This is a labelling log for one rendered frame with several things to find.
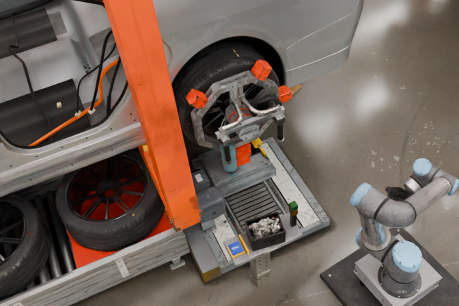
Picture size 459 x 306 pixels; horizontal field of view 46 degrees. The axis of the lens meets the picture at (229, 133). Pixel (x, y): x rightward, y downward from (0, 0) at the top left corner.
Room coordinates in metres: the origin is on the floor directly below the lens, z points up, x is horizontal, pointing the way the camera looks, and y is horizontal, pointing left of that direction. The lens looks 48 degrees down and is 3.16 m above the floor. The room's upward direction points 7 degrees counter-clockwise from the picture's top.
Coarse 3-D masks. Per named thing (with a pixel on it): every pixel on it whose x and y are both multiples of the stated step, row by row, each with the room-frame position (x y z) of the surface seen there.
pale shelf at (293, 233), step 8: (288, 216) 1.72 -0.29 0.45; (288, 224) 1.67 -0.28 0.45; (288, 232) 1.61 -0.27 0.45; (296, 232) 1.61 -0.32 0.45; (232, 240) 1.60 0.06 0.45; (248, 240) 1.59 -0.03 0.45; (288, 240) 1.56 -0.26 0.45; (248, 248) 1.54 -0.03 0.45; (264, 248) 1.53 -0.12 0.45; (272, 248) 1.52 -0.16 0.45; (240, 256) 1.50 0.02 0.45; (248, 256) 1.49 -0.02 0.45; (256, 256) 1.49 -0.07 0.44; (240, 264) 1.46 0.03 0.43
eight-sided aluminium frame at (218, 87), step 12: (252, 72) 2.28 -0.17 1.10; (216, 84) 2.21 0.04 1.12; (228, 84) 2.19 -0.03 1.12; (240, 84) 2.21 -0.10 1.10; (264, 84) 2.26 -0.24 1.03; (216, 96) 2.15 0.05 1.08; (204, 108) 2.13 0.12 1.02; (192, 120) 2.15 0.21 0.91; (204, 144) 2.12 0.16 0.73; (216, 144) 2.14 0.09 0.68; (240, 144) 2.20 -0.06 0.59
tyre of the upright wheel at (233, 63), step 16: (208, 48) 2.45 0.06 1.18; (224, 48) 2.43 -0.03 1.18; (240, 48) 2.46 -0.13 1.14; (192, 64) 2.38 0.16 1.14; (208, 64) 2.32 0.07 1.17; (224, 64) 2.29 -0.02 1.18; (240, 64) 2.30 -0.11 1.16; (176, 80) 2.36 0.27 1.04; (192, 80) 2.27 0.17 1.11; (208, 80) 2.23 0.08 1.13; (272, 80) 2.36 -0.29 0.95; (176, 96) 2.28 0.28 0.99; (192, 128) 2.19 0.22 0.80
